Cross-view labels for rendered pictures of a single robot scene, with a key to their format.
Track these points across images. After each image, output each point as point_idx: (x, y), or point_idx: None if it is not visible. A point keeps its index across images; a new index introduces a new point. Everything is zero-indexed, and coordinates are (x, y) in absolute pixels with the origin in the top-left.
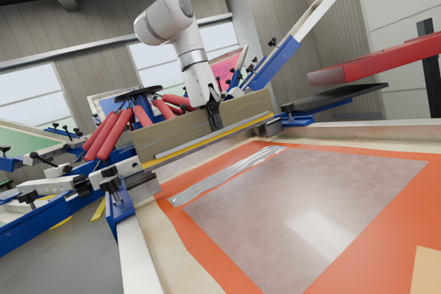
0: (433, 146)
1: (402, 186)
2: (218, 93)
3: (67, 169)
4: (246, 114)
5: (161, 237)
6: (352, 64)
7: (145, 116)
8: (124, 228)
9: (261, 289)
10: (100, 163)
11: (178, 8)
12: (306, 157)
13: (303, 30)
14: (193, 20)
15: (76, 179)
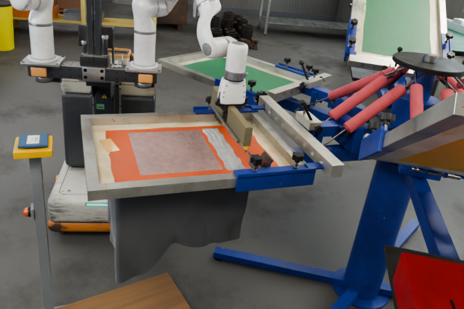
0: None
1: (137, 163)
2: (220, 100)
3: (301, 85)
4: (233, 128)
5: (181, 124)
6: (404, 266)
7: (362, 90)
8: (185, 112)
9: (136, 132)
10: (329, 99)
11: (201, 50)
12: (197, 165)
13: (389, 136)
14: (210, 56)
15: (257, 92)
